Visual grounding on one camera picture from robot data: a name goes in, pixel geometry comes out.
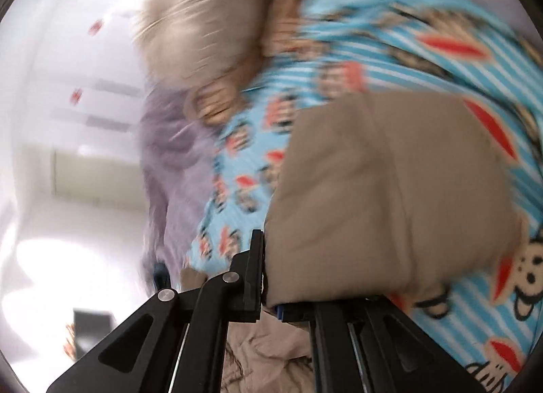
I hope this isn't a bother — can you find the black box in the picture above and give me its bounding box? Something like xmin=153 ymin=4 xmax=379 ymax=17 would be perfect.
xmin=72 ymin=309 xmax=115 ymax=360

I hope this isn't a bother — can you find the beige padded jacket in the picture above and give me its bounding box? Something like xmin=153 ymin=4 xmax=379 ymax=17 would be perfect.
xmin=180 ymin=90 xmax=523 ymax=393

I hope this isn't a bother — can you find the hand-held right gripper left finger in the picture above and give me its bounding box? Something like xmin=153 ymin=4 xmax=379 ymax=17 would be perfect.
xmin=46 ymin=229 xmax=266 ymax=393

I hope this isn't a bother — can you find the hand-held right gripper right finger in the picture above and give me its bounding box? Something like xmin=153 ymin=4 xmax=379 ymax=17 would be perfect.
xmin=271 ymin=294 xmax=487 ymax=393

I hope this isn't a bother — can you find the blue striped monkey-print blanket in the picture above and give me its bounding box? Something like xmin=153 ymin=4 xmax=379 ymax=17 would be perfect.
xmin=182 ymin=0 xmax=543 ymax=393

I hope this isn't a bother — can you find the tan braided knot cushion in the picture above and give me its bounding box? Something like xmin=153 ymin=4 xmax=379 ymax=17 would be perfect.
xmin=187 ymin=0 xmax=315 ymax=126

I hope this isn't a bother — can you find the round beige pleated cushion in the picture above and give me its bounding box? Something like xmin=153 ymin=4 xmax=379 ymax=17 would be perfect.
xmin=133 ymin=0 xmax=276 ymax=84

